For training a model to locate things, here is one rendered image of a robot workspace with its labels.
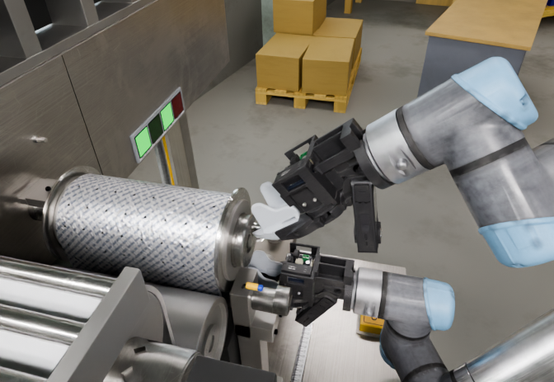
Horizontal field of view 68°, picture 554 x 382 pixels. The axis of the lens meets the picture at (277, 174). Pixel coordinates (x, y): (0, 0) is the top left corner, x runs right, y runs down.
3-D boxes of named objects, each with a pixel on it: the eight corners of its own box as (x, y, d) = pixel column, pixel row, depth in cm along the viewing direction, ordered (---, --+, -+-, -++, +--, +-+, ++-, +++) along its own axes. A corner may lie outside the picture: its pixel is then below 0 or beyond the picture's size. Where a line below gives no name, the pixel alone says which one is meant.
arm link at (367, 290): (377, 290, 73) (375, 331, 66) (351, 285, 74) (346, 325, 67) (383, 261, 68) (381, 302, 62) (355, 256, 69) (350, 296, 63)
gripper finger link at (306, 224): (278, 215, 56) (329, 187, 52) (286, 224, 57) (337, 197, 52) (270, 239, 52) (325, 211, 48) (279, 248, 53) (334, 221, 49)
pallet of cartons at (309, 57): (294, 50, 465) (294, -20, 421) (381, 63, 429) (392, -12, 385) (233, 99, 371) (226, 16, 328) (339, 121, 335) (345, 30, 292)
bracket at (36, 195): (53, 210, 61) (49, 200, 60) (21, 205, 62) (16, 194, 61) (75, 189, 65) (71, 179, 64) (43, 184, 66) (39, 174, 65)
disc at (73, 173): (65, 281, 63) (29, 207, 54) (62, 281, 63) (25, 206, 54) (118, 218, 74) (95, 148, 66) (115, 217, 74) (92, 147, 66)
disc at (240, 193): (223, 314, 57) (211, 238, 49) (220, 313, 58) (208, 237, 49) (253, 240, 69) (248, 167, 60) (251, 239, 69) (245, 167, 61)
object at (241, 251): (237, 268, 54) (248, 211, 56) (223, 266, 55) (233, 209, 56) (251, 267, 61) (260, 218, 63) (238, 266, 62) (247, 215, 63)
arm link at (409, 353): (396, 398, 69) (406, 364, 63) (370, 338, 78) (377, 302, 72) (438, 388, 71) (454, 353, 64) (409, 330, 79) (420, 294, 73)
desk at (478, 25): (521, 77, 396) (548, -1, 354) (498, 140, 307) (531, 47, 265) (448, 63, 425) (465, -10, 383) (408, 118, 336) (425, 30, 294)
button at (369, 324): (393, 337, 84) (395, 331, 83) (359, 331, 86) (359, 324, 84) (394, 308, 90) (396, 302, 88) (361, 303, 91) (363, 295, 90)
